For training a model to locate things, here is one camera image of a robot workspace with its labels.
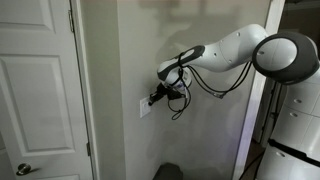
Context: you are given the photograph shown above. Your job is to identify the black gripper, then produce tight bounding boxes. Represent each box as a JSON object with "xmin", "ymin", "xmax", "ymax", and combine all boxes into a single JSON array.
[{"xmin": 147, "ymin": 82, "xmax": 175, "ymax": 107}]

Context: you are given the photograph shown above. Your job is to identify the white double light switch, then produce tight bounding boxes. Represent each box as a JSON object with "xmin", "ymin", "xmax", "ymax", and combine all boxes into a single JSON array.
[{"xmin": 139, "ymin": 95, "xmax": 152, "ymax": 119}]

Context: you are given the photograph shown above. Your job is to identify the dark grey floor object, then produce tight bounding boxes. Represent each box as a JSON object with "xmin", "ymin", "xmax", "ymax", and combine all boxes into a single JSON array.
[{"xmin": 153, "ymin": 162, "xmax": 184, "ymax": 180}]

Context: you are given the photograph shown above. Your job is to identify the white doorway trim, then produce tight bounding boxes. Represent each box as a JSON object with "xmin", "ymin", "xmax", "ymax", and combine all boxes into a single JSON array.
[{"xmin": 231, "ymin": 0, "xmax": 287, "ymax": 180}]

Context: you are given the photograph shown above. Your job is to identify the large door hinge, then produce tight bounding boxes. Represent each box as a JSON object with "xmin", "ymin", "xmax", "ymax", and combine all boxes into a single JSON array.
[{"xmin": 68, "ymin": 9, "xmax": 75, "ymax": 34}]

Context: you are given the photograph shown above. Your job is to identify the white panel door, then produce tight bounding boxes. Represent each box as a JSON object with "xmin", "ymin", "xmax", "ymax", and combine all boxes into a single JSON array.
[{"xmin": 0, "ymin": 0, "xmax": 94, "ymax": 180}]

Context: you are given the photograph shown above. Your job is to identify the silver door knob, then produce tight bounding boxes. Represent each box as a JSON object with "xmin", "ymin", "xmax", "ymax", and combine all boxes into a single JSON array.
[{"xmin": 15, "ymin": 162, "xmax": 33, "ymax": 177}]

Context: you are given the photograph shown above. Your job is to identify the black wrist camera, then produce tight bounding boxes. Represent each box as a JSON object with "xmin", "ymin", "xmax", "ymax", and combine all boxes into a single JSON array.
[{"xmin": 167, "ymin": 88, "xmax": 186, "ymax": 101}]

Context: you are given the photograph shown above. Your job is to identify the black looped camera cable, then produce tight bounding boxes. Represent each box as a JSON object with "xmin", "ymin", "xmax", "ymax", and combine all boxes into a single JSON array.
[{"xmin": 166, "ymin": 66, "xmax": 193, "ymax": 121}]

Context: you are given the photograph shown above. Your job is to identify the black velcro strap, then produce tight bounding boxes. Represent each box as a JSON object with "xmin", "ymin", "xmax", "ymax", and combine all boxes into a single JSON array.
[{"xmin": 177, "ymin": 50, "xmax": 185, "ymax": 78}]

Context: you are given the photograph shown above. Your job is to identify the long black arm cable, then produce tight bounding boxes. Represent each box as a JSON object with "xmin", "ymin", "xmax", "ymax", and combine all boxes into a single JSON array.
[{"xmin": 186, "ymin": 59, "xmax": 253, "ymax": 100}]

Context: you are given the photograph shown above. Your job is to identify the white door frame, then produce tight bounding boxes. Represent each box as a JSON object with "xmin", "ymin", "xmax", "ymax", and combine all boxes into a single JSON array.
[{"xmin": 69, "ymin": 0, "xmax": 101, "ymax": 180}]

